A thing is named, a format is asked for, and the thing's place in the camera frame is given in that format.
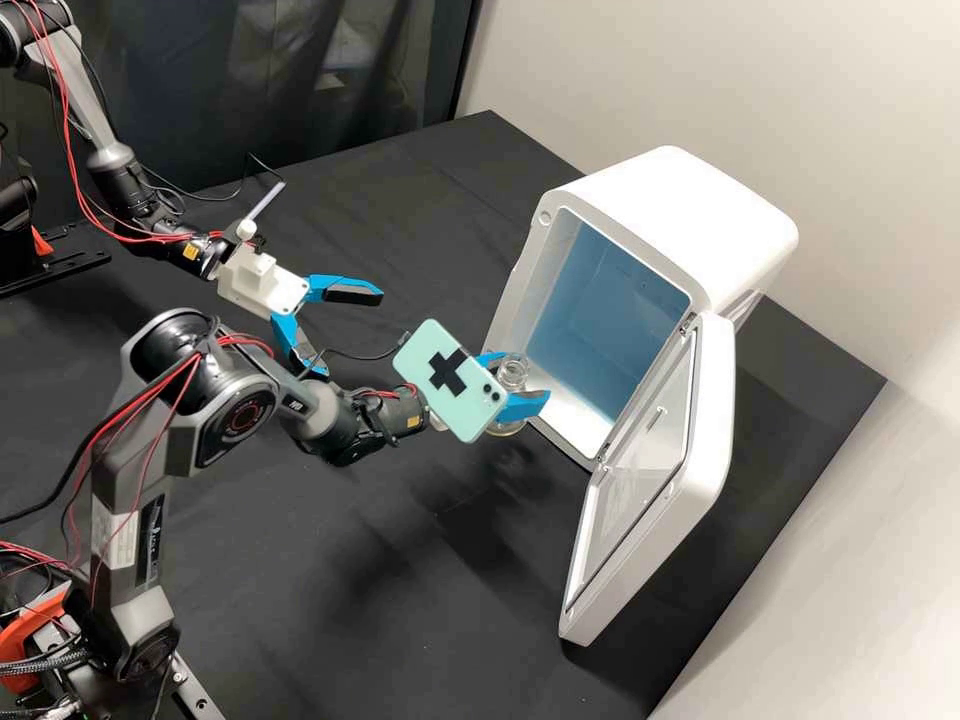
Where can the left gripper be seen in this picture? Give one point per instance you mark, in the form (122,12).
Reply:
(259,281)

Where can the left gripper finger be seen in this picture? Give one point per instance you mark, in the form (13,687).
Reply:
(490,362)
(521,405)

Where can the clear flask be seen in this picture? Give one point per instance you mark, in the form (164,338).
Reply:
(514,375)

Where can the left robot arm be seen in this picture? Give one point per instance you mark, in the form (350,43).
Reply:
(112,161)

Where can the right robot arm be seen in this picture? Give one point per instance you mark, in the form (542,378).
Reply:
(217,390)

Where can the incubator door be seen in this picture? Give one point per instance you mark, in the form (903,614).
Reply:
(675,480)

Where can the white incubator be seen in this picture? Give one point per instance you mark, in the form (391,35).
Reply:
(675,225)

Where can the right wrist camera phone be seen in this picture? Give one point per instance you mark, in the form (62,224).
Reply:
(450,379)

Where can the black mounting rail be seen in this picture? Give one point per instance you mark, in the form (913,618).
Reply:
(67,264)

